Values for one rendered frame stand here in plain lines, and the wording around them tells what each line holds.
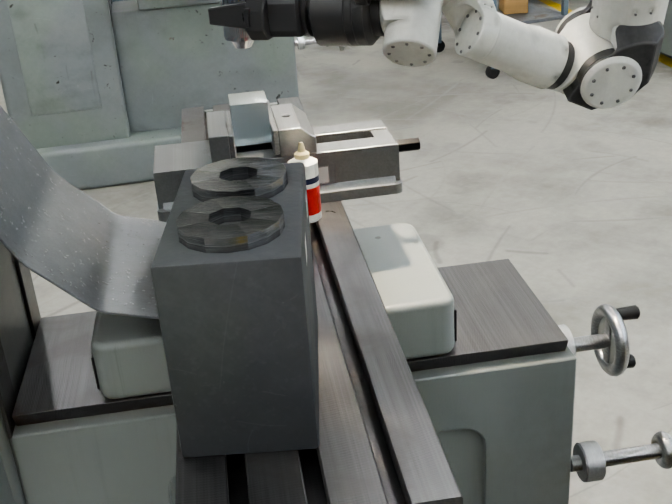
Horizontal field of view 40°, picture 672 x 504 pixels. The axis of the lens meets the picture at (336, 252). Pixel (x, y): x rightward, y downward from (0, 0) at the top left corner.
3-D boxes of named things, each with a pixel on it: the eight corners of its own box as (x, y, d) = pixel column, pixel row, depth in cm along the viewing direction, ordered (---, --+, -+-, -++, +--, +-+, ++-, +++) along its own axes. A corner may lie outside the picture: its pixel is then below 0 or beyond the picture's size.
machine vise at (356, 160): (383, 158, 145) (380, 90, 140) (404, 192, 132) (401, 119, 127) (159, 184, 141) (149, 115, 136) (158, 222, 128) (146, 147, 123)
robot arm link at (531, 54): (462, 39, 121) (578, 84, 129) (479, 84, 114) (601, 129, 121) (506, -30, 115) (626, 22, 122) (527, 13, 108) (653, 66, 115)
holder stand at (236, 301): (318, 323, 100) (304, 147, 91) (320, 450, 80) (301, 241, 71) (207, 331, 100) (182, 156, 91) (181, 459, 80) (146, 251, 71)
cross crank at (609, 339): (617, 349, 157) (622, 287, 152) (649, 387, 147) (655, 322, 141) (527, 361, 155) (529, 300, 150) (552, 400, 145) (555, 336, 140)
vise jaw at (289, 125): (306, 126, 140) (304, 101, 138) (317, 153, 128) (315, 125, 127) (267, 131, 139) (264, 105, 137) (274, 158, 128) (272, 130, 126)
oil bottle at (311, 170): (320, 211, 128) (314, 135, 123) (323, 222, 124) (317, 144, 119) (291, 214, 127) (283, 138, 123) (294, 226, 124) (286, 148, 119)
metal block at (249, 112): (268, 129, 136) (264, 90, 133) (271, 142, 130) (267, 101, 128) (232, 133, 135) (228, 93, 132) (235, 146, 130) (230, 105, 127)
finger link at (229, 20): (209, 2, 117) (254, 1, 115) (212, 28, 118) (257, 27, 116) (204, 5, 115) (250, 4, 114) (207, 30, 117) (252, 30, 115)
